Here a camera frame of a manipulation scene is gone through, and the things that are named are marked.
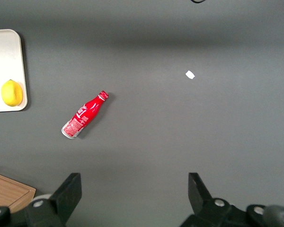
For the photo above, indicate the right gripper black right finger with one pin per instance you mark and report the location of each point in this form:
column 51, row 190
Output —
column 203, row 203

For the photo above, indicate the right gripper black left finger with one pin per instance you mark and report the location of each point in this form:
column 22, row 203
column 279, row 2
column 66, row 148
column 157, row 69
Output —
column 66, row 196

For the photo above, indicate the cream plastic tray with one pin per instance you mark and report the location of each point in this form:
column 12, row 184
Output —
column 4, row 59

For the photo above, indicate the wooden drawer cabinet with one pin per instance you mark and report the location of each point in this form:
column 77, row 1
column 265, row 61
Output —
column 4, row 189

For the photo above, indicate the red cola bottle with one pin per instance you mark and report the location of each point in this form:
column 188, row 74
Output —
column 82, row 116

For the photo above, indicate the grey table mat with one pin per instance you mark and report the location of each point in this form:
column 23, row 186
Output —
column 156, row 130

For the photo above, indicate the yellow lemon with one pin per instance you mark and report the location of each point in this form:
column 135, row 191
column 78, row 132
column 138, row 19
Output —
column 11, row 93

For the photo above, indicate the small white paper scrap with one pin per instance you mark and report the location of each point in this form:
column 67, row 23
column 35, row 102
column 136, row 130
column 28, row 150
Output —
column 190, row 74

